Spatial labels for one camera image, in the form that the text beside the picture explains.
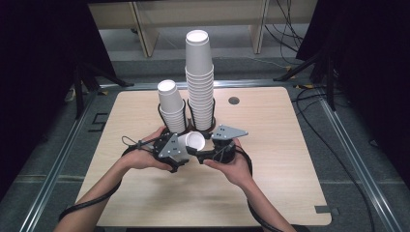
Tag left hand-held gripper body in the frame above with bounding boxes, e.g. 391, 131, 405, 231
151, 132, 183, 167

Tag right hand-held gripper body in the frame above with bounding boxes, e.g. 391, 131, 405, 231
210, 125, 249, 164

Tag single white paper cup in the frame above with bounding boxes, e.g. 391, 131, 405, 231
177, 130, 207, 161

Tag black double cup holder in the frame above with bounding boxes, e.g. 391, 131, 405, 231
157, 98, 218, 138

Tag tall stack of paper cups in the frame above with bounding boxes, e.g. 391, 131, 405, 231
184, 29, 216, 131

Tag person's left hand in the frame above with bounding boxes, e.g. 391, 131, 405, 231
124, 126, 173, 172

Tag person's right hand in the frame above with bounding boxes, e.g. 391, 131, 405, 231
203, 138, 254, 189

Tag short stack of paper cups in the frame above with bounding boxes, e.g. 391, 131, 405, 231
157, 79, 188, 134

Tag black metal stand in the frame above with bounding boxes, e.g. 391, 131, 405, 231
73, 61, 135, 121
273, 47, 337, 112

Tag light wooden shelf unit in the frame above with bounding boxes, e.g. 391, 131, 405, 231
88, 0, 318, 59

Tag black curtain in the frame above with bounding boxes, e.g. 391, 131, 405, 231
0, 0, 117, 197
295, 0, 410, 183

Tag metal floor rail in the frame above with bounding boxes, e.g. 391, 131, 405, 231
18, 85, 102, 232
99, 78, 312, 92
317, 93, 404, 232

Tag right hand-held gripper cable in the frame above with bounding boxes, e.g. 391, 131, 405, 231
233, 144, 285, 232

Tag hand-held gripper cable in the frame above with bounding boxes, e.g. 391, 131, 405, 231
233, 144, 285, 232
57, 134, 159, 222

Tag thin white floor cable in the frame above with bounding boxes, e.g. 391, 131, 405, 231
212, 55, 292, 71

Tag left hand-held gripper cable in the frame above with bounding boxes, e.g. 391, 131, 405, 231
57, 134, 159, 222

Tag long black floor cable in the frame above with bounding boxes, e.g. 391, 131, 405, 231
290, 86, 377, 232

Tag bundle of black floor cables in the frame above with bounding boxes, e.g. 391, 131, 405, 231
264, 0, 307, 55

